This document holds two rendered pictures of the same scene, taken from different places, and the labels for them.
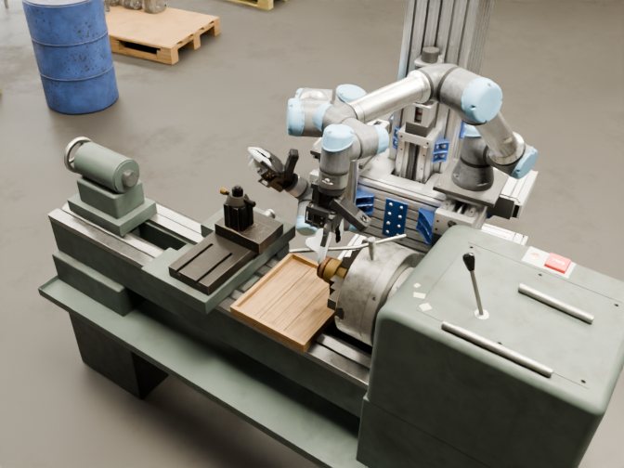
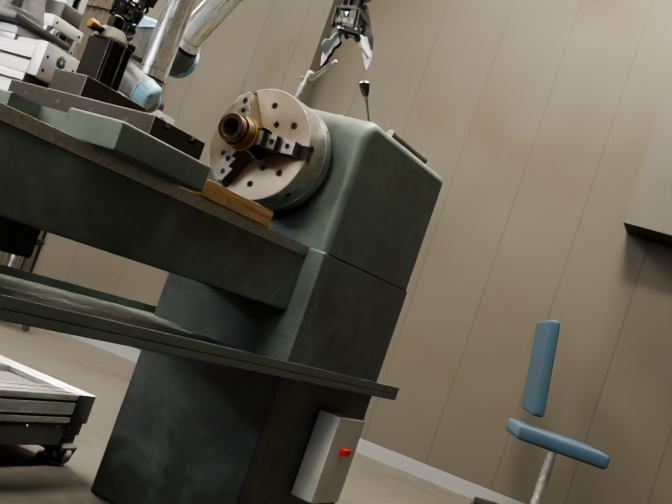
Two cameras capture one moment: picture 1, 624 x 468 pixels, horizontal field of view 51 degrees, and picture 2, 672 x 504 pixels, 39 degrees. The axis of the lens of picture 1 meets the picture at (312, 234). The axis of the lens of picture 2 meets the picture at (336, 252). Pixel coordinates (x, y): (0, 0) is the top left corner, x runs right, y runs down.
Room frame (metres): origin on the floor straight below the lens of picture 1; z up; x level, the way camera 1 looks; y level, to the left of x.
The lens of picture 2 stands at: (1.37, 2.42, 0.71)
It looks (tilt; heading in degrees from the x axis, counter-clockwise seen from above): 4 degrees up; 266
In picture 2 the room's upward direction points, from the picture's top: 19 degrees clockwise
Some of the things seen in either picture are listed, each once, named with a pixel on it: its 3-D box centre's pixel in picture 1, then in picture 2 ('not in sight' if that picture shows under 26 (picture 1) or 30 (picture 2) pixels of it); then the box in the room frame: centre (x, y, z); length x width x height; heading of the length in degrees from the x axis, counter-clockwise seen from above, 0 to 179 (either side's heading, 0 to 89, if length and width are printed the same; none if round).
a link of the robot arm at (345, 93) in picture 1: (349, 105); not in sight; (2.21, -0.12, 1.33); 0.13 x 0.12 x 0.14; 88
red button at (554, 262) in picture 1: (557, 264); not in sight; (1.42, -0.70, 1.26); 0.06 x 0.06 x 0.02; 57
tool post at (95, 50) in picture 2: (239, 214); (104, 64); (1.86, 0.26, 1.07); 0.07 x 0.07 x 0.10; 57
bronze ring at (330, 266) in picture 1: (334, 271); (239, 132); (1.56, -0.08, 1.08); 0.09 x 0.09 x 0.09; 57
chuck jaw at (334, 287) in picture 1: (339, 296); (281, 146); (1.44, -0.09, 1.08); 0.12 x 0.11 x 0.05; 147
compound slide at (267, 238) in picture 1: (245, 231); (98, 98); (1.85, 0.24, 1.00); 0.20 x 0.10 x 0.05; 57
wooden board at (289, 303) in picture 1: (297, 298); (182, 187); (1.63, 0.04, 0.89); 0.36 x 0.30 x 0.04; 147
